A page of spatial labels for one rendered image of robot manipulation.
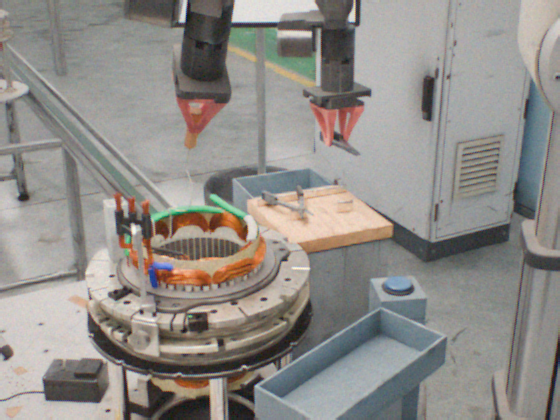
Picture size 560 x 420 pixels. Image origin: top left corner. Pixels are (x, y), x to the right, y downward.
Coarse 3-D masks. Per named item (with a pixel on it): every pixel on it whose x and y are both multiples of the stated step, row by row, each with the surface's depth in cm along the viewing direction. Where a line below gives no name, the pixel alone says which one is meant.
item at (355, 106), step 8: (344, 96) 132; (352, 96) 132; (328, 104) 131; (336, 104) 131; (344, 104) 132; (352, 104) 133; (360, 104) 133; (344, 112) 139; (352, 112) 134; (360, 112) 134; (344, 120) 139; (352, 120) 135; (344, 128) 139; (352, 128) 136; (344, 136) 138
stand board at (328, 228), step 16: (256, 208) 141; (272, 208) 141; (288, 208) 141; (320, 208) 141; (336, 208) 141; (368, 208) 141; (272, 224) 135; (288, 224) 135; (304, 224) 135; (320, 224) 135; (336, 224) 135; (352, 224) 135; (368, 224) 135; (384, 224) 135; (288, 240) 129; (304, 240) 129; (320, 240) 130; (336, 240) 131; (352, 240) 133; (368, 240) 134
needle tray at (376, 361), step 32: (384, 320) 110; (320, 352) 101; (352, 352) 107; (384, 352) 107; (416, 352) 107; (288, 384) 98; (320, 384) 100; (352, 384) 100; (384, 384) 94; (416, 384) 100; (256, 416) 95; (288, 416) 90; (320, 416) 94; (352, 416) 90; (384, 416) 99
